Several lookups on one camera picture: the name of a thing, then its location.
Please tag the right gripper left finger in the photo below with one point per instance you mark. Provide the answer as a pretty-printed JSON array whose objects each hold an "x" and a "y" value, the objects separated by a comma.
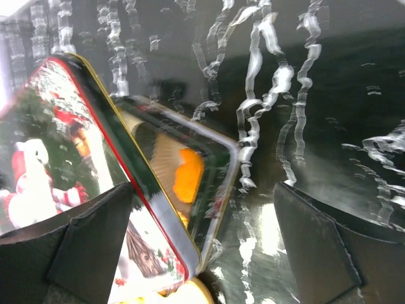
[{"x": 71, "y": 257}]

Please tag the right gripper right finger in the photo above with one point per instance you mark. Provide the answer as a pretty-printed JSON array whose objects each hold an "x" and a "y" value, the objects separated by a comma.
[{"x": 337, "y": 257}]

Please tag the gold tin lid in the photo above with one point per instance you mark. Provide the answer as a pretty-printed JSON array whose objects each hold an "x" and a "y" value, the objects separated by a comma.
[{"x": 63, "y": 143}]

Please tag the yellow pineapple cookie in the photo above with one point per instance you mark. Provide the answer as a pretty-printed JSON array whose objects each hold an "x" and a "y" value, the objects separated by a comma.
[{"x": 188, "y": 175}]

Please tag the gold cookie tin box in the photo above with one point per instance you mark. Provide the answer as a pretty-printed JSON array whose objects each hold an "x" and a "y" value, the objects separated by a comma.
[{"x": 146, "y": 118}]

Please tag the yellow plastic tray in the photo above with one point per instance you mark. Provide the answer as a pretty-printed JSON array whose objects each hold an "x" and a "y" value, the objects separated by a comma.
[{"x": 193, "y": 291}]

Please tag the white paper cup back-right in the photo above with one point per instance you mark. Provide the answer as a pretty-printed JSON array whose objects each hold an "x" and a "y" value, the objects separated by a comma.
[{"x": 165, "y": 160}]

